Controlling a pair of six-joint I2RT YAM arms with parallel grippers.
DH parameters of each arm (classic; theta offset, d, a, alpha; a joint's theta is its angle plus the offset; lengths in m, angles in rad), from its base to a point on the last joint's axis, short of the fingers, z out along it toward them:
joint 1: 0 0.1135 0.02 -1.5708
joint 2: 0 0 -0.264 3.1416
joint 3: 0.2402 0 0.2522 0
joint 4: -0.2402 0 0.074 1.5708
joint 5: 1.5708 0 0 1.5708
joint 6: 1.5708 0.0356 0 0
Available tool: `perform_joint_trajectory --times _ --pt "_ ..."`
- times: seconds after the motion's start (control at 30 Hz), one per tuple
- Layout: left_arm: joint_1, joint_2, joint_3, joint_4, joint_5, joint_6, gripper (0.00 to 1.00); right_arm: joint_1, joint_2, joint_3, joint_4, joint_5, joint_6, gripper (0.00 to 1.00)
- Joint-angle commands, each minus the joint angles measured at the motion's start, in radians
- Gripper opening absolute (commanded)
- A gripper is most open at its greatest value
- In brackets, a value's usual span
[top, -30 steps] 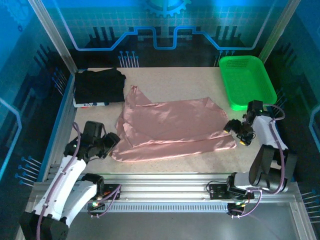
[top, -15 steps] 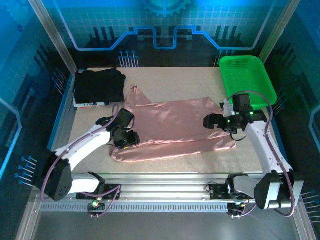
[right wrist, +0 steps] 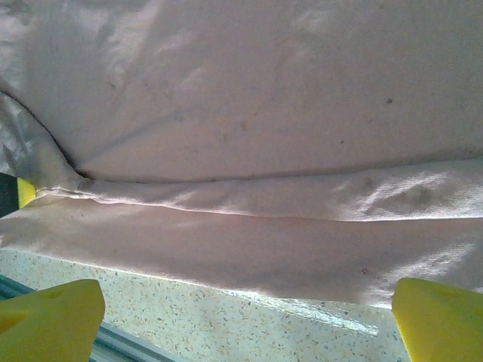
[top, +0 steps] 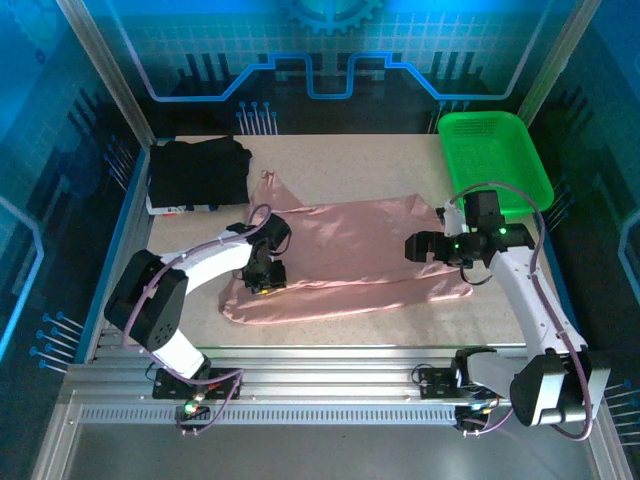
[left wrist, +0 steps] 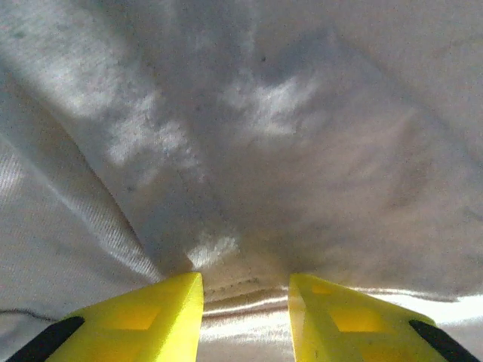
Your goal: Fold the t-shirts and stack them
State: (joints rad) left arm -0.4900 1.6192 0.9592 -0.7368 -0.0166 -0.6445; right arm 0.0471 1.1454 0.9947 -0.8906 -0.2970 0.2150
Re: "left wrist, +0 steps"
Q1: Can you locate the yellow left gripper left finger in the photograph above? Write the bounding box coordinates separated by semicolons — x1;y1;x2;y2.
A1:
7;271;205;362

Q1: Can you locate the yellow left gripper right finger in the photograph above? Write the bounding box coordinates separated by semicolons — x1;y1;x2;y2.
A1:
288;272;481;362

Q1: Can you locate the pink t-shirt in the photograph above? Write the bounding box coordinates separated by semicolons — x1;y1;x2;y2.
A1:
0;0;483;362

